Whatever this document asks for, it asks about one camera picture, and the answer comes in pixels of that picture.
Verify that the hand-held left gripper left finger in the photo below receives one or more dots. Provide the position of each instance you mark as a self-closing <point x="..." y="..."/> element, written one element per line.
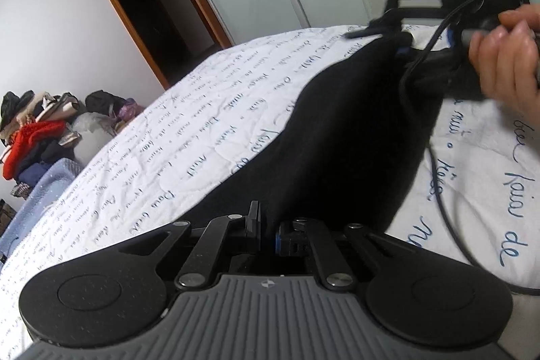
<point x="254" y="231"/>

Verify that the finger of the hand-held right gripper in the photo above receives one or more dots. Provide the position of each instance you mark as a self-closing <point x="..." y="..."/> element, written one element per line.
<point x="398" y="15"/>

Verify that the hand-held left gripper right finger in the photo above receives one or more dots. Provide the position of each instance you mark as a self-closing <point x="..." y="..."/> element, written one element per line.
<point x="282" y="244"/>

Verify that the black pants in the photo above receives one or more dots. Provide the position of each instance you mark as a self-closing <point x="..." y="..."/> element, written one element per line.
<point x="337" y="132"/>

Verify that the person's right hand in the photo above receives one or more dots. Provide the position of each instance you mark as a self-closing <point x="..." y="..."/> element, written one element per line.
<point x="508" y="56"/>

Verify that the white script-printed bedspread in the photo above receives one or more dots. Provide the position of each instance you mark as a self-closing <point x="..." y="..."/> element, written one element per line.
<point x="168" y="153"/>

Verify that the purple cloth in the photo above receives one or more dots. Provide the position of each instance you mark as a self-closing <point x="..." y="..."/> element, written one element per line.
<point x="131" y="109"/>

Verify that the grey plastic bag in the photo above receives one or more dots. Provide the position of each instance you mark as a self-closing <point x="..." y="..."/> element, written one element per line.
<point x="90" y="136"/>

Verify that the black bag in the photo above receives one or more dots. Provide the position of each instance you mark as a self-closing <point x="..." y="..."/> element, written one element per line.
<point x="101" y="100"/>

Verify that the light blue blanket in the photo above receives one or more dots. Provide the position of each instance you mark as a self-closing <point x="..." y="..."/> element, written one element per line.
<point x="42" y="185"/>

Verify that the pile of folded clothes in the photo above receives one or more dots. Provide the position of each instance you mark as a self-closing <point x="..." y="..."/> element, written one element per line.
<point x="31" y="132"/>

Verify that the wooden door frame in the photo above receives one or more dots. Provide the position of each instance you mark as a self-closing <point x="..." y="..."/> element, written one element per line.
<point x="126" y="1"/>

